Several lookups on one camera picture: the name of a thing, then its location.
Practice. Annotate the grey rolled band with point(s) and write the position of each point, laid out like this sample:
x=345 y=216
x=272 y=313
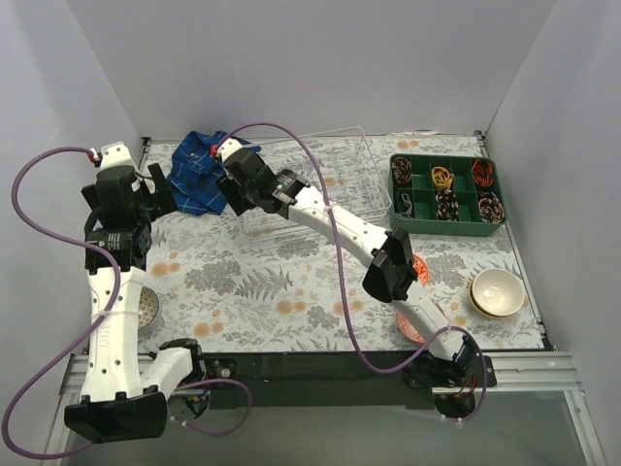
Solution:
x=403 y=204

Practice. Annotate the yellow rolled band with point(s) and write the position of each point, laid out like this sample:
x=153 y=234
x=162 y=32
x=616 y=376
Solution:
x=442 y=178

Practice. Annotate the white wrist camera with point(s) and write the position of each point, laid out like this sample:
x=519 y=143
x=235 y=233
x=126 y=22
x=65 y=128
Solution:
x=111 y=156
x=226 y=148

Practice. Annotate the floral patterned table mat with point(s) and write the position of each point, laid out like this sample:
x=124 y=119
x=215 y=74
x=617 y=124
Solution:
x=216 y=287

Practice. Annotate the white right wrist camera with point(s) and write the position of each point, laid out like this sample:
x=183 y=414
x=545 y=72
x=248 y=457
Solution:
x=226 y=148

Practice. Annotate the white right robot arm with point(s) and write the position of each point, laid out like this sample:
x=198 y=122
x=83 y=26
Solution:
x=449 y=355

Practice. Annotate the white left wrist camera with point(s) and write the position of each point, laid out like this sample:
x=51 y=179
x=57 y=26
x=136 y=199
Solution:
x=111 y=156

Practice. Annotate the red floral pattern bowl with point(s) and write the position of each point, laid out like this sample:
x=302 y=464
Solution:
x=422 y=270

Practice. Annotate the yellow-rimmed bowl under stack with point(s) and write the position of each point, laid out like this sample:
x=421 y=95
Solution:
x=496 y=302

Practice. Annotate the dark floral rolled band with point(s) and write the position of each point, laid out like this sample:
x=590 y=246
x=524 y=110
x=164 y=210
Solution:
x=401 y=170

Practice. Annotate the cream bowl top of stack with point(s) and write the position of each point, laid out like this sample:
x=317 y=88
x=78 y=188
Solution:
x=499 y=278

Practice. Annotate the orange line pattern bowl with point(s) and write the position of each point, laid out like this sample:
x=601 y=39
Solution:
x=411 y=332

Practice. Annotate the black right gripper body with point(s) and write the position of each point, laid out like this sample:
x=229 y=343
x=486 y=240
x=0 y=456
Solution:
x=241 y=180

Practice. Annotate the aluminium frame rail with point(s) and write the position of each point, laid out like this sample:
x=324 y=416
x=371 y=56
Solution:
x=529 y=371

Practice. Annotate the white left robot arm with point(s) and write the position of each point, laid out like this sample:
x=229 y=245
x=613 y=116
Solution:
x=119 y=401

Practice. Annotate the white wire dish rack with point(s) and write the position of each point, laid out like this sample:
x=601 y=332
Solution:
x=350 y=172

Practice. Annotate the blue plaid shirt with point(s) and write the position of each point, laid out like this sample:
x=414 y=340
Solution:
x=194 y=174

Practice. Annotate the pink black rolled band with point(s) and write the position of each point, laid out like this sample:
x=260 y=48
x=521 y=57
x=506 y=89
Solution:
x=491 y=208

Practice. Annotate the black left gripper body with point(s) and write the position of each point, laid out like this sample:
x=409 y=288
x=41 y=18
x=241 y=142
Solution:
x=122 y=195

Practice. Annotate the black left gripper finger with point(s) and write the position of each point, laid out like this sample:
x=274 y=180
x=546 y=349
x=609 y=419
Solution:
x=89 y=193
x=164 y=201

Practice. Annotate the brown lattice pattern bowl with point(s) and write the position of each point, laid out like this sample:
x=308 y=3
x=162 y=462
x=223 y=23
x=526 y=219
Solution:
x=149 y=310

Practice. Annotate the black floral rolled band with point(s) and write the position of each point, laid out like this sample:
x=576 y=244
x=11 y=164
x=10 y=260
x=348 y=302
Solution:
x=447 y=206

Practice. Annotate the red black rolled band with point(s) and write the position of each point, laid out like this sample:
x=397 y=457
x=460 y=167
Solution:
x=482 y=172

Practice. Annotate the green compartment organizer tray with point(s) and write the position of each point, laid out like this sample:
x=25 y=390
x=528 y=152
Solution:
x=422 y=191

